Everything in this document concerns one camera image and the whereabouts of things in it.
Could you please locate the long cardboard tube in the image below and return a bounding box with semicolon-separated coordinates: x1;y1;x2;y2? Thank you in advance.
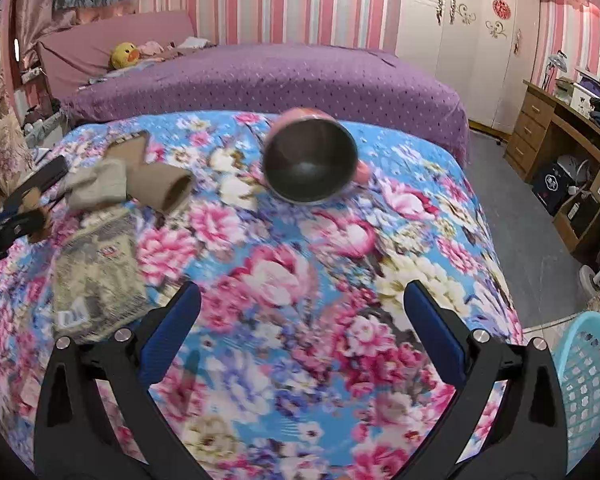
127;162;195;211

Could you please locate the wooden desk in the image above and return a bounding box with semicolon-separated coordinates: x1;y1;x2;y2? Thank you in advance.
504;79;600;261

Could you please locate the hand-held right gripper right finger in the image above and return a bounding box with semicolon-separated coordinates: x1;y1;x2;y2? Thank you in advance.
402;280;568;480

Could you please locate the desk lamp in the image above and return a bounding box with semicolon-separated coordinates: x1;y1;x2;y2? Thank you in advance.
542;50;568;93

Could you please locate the pink sofa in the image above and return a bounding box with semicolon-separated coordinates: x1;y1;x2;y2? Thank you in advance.
35;9;198;101

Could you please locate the purple bedspread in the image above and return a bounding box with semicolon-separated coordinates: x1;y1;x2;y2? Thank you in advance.
62;42;470;166

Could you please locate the grey printed packet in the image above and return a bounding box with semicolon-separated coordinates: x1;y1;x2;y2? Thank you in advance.
52;207;151;343

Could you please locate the beige fuzzy sock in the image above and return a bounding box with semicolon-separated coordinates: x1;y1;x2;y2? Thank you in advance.
65;157;129;209

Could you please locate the pink metal-lined cup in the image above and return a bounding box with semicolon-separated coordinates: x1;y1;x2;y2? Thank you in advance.
261;107;372;206

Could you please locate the floral curtain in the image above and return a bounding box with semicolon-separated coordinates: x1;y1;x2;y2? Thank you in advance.
0;10;36;216

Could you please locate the brown cardboard piece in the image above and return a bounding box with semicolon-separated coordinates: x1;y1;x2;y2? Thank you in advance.
22;192;51;243

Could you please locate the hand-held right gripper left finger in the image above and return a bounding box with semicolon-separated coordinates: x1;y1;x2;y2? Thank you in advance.
34;280;203;480

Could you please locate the teal plastic basket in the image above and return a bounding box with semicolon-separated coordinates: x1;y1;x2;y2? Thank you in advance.
550;311;600;473

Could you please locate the white wardrobe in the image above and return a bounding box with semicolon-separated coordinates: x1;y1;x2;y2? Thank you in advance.
395;0;541;133

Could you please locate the yellow duck plush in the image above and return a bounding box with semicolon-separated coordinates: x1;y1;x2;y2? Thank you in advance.
111;42;141;70

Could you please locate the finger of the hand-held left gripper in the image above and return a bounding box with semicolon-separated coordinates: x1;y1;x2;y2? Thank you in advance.
0;207;48;267

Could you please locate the floral blanket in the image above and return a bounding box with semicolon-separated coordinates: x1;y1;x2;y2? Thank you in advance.
0;110;523;480

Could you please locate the short cardboard tube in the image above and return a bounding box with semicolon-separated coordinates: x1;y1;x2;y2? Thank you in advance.
104;130;152;171

